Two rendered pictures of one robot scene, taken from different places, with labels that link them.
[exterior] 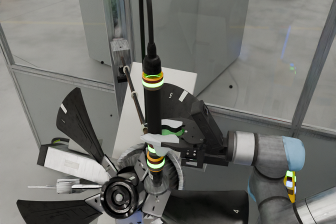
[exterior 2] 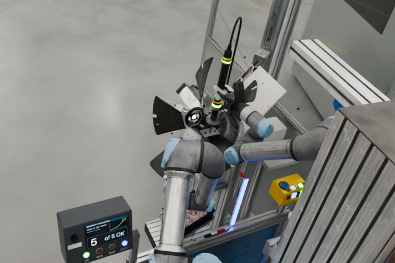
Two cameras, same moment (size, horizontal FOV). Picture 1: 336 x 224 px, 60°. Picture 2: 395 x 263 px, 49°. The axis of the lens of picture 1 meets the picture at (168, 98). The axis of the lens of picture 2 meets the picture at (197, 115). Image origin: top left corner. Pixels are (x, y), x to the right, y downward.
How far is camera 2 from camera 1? 1.47 m
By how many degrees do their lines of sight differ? 29
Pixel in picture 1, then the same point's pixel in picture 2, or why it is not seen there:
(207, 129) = (236, 94)
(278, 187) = (251, 140)
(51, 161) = (183, 93)
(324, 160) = not seen: hidden behind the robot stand
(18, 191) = not seen: hidden behind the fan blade
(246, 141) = (248, 110)
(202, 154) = (230, 105)
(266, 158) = (251, 121)
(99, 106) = not seen: hidden behind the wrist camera
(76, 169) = (190, 104)
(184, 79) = (277, 90)
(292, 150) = (263, 124)
